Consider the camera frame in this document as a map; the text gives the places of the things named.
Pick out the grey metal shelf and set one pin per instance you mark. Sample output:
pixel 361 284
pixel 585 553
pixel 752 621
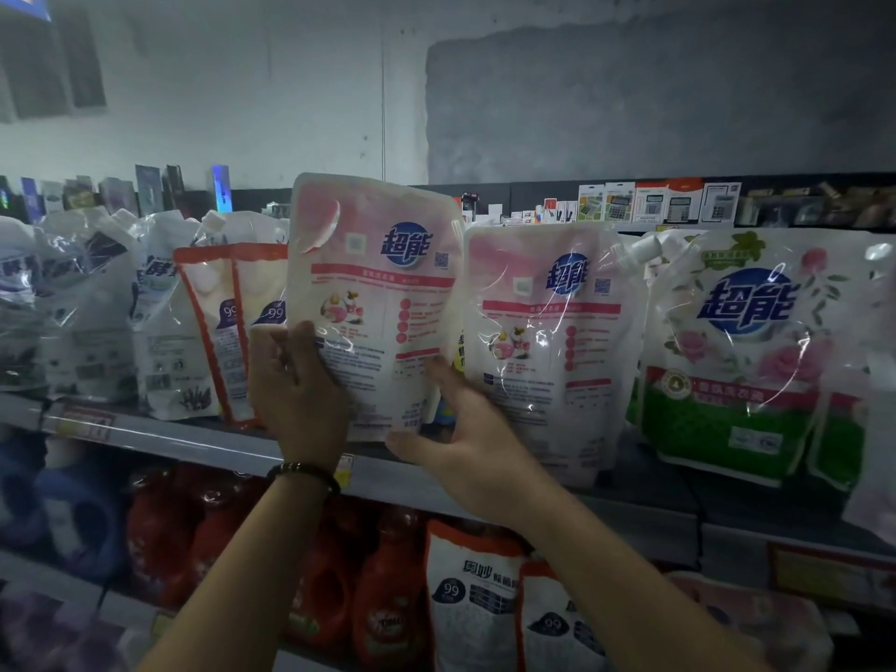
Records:
pixel 658 513

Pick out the row of boxed goods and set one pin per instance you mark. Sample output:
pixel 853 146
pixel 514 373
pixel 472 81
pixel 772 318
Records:
pixel 147 189

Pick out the red-framed price tag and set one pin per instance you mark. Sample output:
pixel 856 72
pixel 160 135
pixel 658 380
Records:
pixel 833 577
pixel 81 424
pixel 343 471

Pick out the dark background shelf unit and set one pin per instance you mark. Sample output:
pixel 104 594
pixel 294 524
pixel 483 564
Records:
pixel 392 196

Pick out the small pink white Chaoneng pouches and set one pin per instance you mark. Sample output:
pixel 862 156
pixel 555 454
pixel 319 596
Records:
pixel 763 630

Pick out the blue hanging sign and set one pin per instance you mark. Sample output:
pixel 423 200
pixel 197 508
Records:
pixel 21 4

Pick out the row of red detergent bottles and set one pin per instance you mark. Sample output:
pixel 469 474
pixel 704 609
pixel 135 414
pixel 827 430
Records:
pixel 364 595

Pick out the white lavender detergent pouches group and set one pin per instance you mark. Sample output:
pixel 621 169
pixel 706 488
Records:
pixel 84 301

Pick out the person's right hand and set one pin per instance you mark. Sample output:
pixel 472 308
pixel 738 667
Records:
pixel 483 469

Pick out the person's left forearm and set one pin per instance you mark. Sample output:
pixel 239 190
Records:
pixel 238 581

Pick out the person's left hand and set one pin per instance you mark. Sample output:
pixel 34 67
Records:
pixel 305 406

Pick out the person's right forearm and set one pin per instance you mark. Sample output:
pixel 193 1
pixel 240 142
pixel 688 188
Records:
pixel 630 595

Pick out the row of small toiletry boxes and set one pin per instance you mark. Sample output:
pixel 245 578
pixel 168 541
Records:
pixel 658 203

